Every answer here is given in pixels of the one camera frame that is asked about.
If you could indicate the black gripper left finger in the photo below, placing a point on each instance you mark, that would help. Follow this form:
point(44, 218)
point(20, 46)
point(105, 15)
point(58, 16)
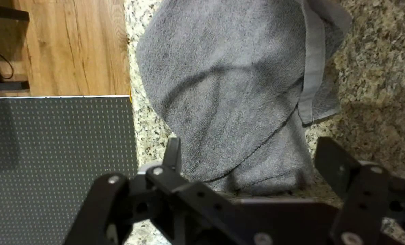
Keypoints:
point(115, 198)

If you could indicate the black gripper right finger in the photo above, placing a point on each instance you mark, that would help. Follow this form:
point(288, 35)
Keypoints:
point(370, 198)

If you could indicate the grey cloth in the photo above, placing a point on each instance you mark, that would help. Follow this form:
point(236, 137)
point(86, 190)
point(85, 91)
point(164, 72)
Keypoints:
point(230, 90)

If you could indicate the grey perforated panel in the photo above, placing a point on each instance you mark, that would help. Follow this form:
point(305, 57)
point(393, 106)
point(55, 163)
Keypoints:
point(52, 171)

